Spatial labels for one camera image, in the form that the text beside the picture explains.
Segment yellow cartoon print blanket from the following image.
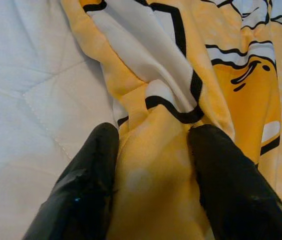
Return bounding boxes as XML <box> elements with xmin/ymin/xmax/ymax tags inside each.
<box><xmin>60</xmin><ymin>0</ymin><xmax>282</xmax><ymax>240</ymax></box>

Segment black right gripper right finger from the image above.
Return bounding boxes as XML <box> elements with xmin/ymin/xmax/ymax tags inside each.
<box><xmin>187</xmin><ymin>123</ymin><xmax>282</xmax><ymax>240</ymax></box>

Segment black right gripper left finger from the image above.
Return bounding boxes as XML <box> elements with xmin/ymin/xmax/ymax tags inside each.
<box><xmin>22</xmin><ymin>121</ymin><xmax>120</xmax><ymax>240</ymax></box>

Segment white quilted mattress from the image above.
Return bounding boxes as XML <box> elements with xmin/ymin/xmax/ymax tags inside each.
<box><xmin>0</xmin><ymin>0</ymin><xmax>121</xmax><ymax>240</ymax></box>

